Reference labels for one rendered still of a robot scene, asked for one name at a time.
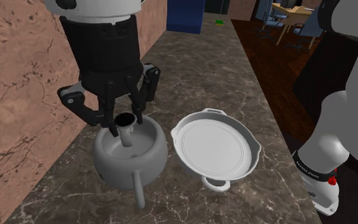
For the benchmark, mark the wooden desk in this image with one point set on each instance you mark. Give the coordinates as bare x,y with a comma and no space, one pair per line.
296,14

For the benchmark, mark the dark robot stand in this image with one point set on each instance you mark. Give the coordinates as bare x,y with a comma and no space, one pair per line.
357,195

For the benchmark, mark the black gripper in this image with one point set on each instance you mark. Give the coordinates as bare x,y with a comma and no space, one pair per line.
104,52

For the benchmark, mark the small grey stemmed cup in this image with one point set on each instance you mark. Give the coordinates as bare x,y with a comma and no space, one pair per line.
128,133

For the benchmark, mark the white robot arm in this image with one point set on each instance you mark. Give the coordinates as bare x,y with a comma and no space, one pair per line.
353,108

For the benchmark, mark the blue-grey office chair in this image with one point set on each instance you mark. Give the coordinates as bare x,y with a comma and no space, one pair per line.
270,18
309,26

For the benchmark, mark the blue box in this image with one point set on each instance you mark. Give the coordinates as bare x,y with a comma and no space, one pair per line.
185,15

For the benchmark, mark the green and yellow sponge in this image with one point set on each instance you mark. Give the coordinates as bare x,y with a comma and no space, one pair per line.
219,22

